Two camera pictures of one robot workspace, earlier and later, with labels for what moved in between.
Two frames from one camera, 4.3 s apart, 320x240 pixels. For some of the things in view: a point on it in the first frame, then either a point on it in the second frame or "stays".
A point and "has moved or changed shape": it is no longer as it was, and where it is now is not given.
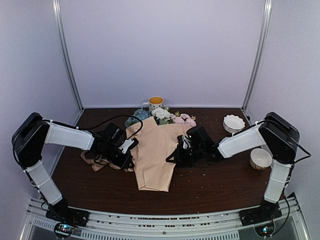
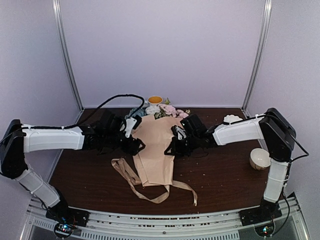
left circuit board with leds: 63,230 stays
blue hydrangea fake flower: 139,113 has moved or changed shape
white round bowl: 260,159 stays
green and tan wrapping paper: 156,143 stays
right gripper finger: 171,161 → 171,150
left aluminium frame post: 56,6 stays
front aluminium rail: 224,226 stays
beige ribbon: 98,163 → 134,181
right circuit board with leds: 265,230 stays
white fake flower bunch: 162,116 → 152,109
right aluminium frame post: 266,17 stays
